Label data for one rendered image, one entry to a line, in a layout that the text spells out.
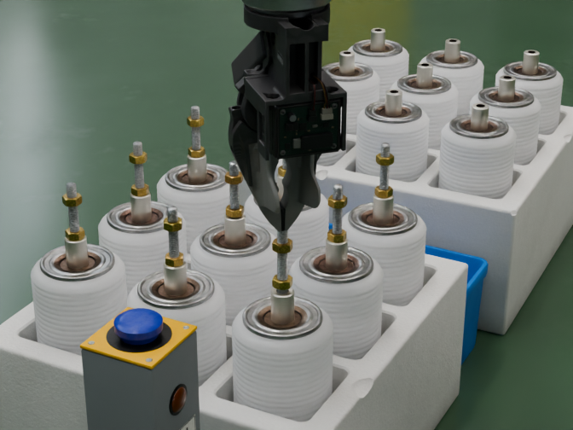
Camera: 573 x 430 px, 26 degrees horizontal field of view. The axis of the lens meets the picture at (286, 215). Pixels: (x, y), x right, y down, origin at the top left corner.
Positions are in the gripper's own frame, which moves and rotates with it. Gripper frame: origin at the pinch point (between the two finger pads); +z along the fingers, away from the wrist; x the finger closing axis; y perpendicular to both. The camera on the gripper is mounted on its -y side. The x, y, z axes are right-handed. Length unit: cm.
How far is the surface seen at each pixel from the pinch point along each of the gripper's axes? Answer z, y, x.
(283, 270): 5.3, 1.0, 0.0
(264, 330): 10.5, 2.4, -2.3
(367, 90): 12, -57, 32
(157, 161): 36, -96, 9
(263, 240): 10.5, -14.9, 3.1
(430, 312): 18.1, -7.4, 19.2
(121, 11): 36, -184, 21
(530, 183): 18, -33, 45
